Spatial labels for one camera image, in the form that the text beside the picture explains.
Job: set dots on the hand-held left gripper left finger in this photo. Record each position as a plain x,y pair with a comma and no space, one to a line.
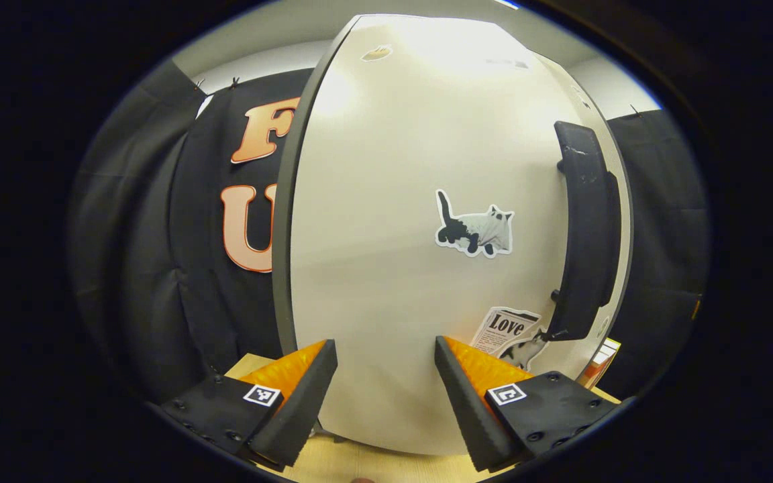
306,402

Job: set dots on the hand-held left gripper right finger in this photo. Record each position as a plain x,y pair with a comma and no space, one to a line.
467,409

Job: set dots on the white shoe cabinet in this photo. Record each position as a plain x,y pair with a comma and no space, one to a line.
282,235

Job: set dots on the orange spine book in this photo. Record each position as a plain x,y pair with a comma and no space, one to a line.
603,359

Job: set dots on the black backdrop cloth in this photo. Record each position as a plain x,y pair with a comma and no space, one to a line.
668,215
158,235

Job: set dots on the ceiling light panel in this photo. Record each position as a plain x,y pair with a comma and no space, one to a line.
507,3

